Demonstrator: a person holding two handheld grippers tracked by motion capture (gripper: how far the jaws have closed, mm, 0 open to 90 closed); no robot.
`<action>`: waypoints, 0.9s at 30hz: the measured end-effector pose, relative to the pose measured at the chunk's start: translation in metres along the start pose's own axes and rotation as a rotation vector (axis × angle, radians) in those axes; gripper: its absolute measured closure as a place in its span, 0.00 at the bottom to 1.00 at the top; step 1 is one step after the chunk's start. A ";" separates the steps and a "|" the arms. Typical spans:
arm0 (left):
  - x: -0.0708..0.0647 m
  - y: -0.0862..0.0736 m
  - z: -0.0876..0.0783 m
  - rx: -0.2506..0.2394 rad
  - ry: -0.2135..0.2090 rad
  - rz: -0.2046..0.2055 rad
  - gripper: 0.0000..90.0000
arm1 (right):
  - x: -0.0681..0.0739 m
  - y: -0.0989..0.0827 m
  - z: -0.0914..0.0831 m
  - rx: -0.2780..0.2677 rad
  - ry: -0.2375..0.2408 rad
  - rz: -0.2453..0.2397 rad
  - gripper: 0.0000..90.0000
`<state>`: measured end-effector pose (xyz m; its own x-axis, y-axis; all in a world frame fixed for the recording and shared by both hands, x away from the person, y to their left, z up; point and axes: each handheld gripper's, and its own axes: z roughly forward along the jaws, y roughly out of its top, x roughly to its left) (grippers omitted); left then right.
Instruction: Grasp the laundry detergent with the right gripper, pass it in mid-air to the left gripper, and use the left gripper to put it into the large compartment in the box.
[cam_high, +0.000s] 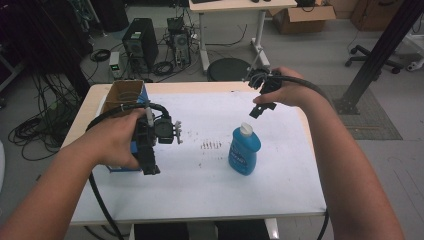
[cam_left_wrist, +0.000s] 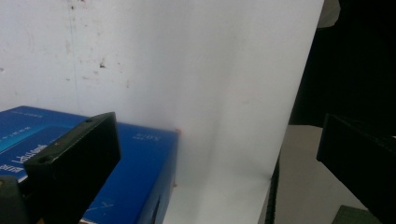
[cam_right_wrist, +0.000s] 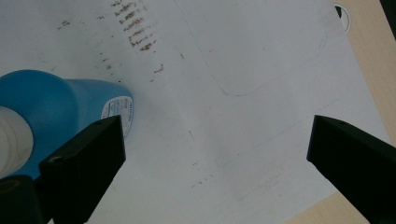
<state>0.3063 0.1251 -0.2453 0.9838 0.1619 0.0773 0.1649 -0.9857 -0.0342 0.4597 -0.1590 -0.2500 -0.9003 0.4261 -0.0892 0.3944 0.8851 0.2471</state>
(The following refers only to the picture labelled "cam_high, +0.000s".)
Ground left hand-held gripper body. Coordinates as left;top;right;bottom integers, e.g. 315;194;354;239
134;112;184;150

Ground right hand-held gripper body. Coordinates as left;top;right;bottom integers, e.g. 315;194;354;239
244;67;284;96

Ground blue bottle with white cap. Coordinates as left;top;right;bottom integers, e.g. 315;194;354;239
227;122;262;177

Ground blue cardboard box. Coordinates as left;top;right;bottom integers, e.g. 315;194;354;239
101;79;151;173

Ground person's right hand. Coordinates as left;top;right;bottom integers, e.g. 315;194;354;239
252;67;318;108

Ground person's left hand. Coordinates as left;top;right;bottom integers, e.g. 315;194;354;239
84;108;147;170

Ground round black stool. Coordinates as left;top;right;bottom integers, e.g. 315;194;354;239
206;57;252;83

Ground open brown cardboard box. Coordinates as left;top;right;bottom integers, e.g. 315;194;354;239
266;4;337;35

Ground white desk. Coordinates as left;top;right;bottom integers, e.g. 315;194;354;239
188;0;298;75

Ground small white device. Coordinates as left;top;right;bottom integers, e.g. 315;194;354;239
108;51;121;80

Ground open computer case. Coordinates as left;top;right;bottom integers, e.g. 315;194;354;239
167;16;193;68

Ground black computer tower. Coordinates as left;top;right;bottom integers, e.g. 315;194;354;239
121;17;160;74

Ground black office chair base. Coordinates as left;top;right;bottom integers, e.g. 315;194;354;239
344;44;405;75

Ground grey floor mat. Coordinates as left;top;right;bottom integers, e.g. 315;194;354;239
316;84;403;141

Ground black metal stand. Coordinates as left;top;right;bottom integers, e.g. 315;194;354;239
333;0;424;116

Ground closed brown cardboard box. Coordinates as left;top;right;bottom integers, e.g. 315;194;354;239
349;0;406;33

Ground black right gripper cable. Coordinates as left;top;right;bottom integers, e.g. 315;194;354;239
275;74;336;240

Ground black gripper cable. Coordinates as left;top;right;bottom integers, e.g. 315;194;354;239
85;102;172;240
275;74;336;240

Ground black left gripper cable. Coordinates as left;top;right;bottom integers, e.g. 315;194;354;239
85;102;172;240

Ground coiled black cable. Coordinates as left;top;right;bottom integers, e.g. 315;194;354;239
89;48;112;63
152;61;175;77

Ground bundle of black cables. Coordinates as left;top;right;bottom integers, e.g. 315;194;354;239
7;72;84;162

